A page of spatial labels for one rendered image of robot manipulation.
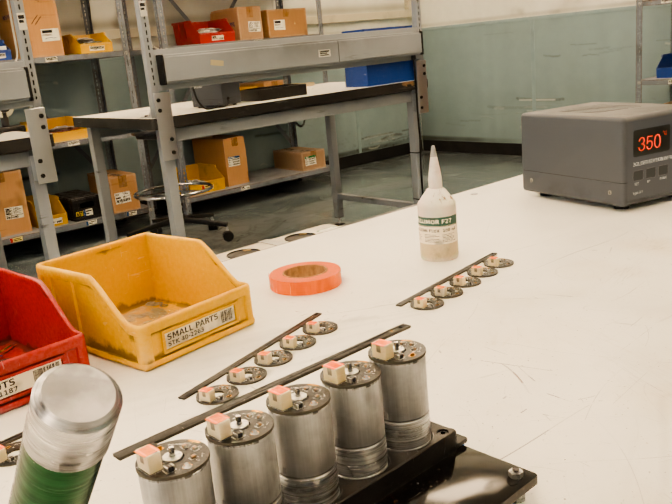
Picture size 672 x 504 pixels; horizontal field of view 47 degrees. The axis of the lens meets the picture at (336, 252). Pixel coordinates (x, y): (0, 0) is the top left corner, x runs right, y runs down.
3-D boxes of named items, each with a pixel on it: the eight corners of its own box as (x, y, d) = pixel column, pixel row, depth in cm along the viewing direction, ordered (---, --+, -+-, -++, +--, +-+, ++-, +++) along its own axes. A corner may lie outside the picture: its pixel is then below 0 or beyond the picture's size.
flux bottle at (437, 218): (414, 260, 69) (406, 148, 66) (430, 250, 72) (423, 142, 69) (449, 263, 67) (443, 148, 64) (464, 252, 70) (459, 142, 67)
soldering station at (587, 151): (701, 194, 83) (704, 104, 80) (624, 214, 78) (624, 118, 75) (593, 179, 96) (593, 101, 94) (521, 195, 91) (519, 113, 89)
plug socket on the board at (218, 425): (238, 432, 28) (236, 415, 27) (218, 442, 27) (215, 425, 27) (225, 426, 28) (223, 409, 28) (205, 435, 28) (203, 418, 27)
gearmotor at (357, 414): (401, 479, 33) (392, 367, 32) (360, 505, 31) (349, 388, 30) (360, 460, 35) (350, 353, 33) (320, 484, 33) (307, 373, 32)
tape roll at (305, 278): (330, 269, 69) (329, 256, 68) (350, 288, 63) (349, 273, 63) (264, 281, 67) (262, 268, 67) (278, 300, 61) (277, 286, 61)
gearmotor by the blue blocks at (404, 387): (443, 452, 35) (436, 345, 33) (407, 475, 33) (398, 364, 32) (403, 435, 36) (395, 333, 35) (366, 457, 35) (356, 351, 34)
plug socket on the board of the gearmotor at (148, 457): (170, 466, 26) (167, 447, 26) (147, 477, 25) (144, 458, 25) (157, 458, 26) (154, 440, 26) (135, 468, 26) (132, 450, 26)
